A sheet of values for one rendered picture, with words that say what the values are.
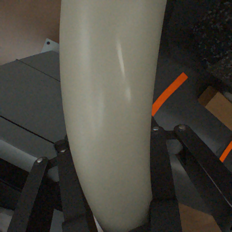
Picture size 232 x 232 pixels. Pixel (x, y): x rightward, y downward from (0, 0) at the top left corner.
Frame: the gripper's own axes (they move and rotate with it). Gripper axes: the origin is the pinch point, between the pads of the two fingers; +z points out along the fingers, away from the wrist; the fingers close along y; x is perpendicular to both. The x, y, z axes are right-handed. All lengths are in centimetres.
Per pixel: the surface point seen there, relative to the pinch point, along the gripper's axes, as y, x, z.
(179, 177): 39, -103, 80
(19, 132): -18.3, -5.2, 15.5
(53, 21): -21, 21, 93
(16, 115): -20.2, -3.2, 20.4
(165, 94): 33, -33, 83
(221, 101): 62, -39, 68
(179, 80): 42, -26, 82
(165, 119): 31, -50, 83
